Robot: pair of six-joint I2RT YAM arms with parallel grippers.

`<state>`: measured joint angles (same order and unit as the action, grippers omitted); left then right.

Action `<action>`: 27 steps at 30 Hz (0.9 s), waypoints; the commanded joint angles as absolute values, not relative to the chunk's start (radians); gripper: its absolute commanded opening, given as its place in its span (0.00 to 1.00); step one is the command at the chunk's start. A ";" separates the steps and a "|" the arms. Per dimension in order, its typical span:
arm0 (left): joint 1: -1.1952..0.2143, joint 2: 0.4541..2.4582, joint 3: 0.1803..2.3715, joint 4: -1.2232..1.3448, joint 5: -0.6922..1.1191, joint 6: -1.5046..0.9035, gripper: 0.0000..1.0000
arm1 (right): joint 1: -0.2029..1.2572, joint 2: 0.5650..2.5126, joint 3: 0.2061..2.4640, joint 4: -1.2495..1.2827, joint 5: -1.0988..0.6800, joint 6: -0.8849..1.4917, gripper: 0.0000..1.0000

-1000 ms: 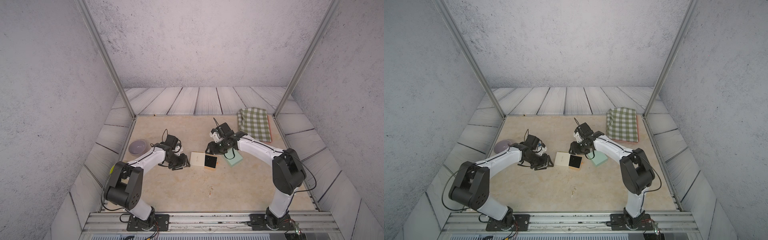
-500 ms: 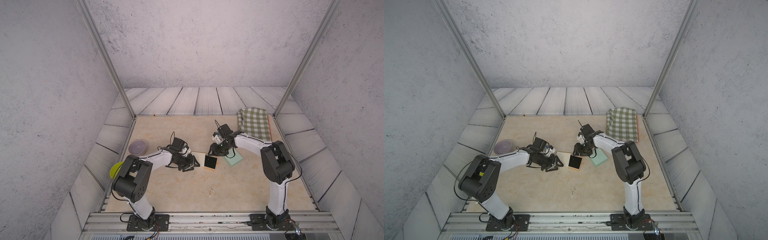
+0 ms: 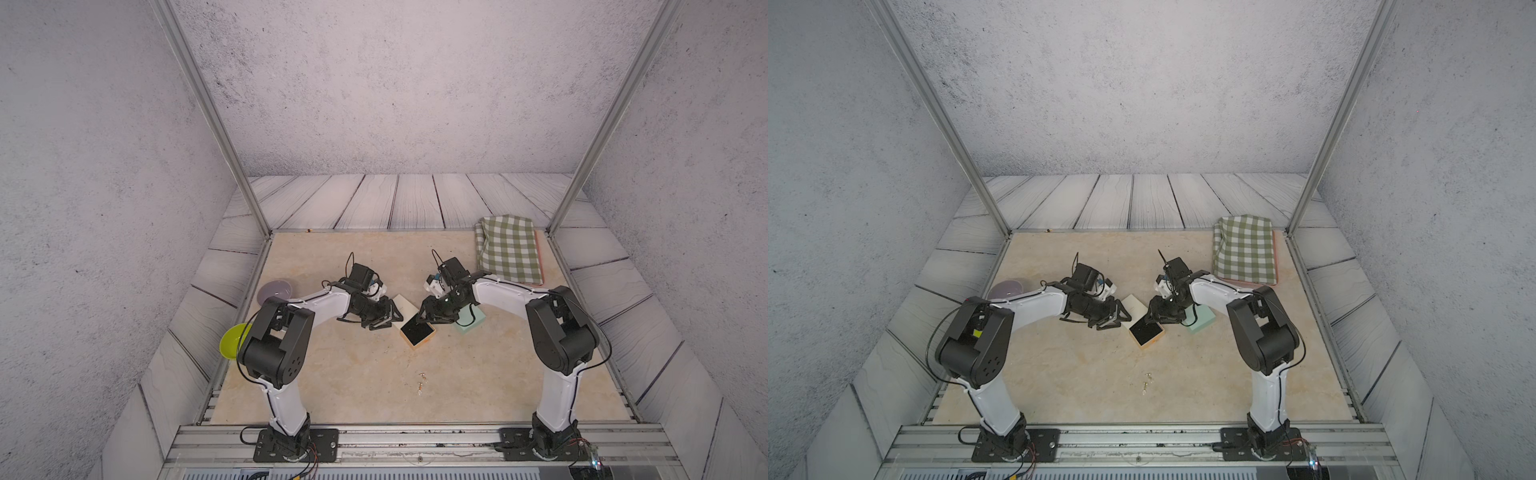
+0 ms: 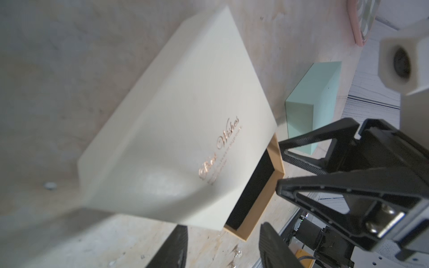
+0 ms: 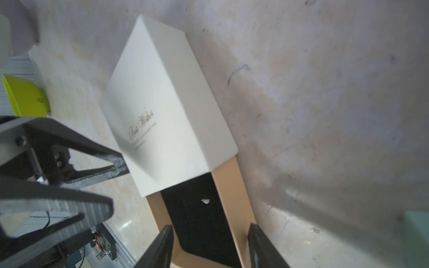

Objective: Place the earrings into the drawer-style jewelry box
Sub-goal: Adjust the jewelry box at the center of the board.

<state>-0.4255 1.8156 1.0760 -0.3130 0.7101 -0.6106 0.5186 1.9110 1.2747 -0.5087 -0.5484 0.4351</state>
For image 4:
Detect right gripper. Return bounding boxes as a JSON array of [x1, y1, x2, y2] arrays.
[[276, 118, 429, 261]]

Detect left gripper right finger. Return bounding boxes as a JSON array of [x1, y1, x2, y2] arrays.
[[259, 222, 303, 268]]

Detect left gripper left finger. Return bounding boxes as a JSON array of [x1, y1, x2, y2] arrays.
[[146, 225, 188, 268]]

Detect cream box black drawer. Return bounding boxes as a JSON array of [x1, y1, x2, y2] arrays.
[[224, 135, 285, 241]]

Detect mint green jewelry box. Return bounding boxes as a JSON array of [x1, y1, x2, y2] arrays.
[[285, 61, 342, 138]]

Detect cream jewelry box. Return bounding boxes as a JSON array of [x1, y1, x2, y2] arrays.
[[78, 6, 277, 230]]

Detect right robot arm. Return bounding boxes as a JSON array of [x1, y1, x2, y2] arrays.
[[276, 118, 429, 267]]

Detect green checkered cloth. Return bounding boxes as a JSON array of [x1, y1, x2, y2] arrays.
[[356, 0, 381, 40]]

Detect pink board under cloth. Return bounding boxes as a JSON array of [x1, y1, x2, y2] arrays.
[[347, 0, 364, 47]]

